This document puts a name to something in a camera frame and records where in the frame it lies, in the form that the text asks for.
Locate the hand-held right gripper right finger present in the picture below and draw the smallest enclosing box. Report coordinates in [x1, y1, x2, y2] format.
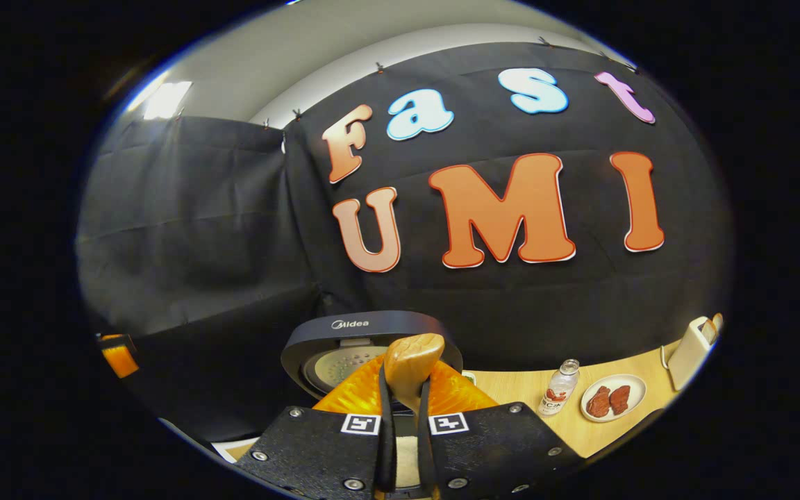
[417, 361, 585, 500]

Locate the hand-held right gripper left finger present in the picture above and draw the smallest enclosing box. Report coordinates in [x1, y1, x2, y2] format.
[237, 356, 395, 500]

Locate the wooden spoon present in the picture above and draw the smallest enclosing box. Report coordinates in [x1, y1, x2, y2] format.
[383, 333, 446, 419]

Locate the dark grey rice cooker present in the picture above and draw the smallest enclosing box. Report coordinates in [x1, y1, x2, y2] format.
[281, 310, 467, 490]

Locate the clear drink bottle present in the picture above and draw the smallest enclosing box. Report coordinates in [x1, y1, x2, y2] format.
[539, 359, 581, 416]

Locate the white round plate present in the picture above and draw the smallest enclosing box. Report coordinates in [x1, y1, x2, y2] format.
[580, 374, 647, 423]

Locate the white toaster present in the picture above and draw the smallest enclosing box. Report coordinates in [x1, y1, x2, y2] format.
[665, 316, 717, 391]

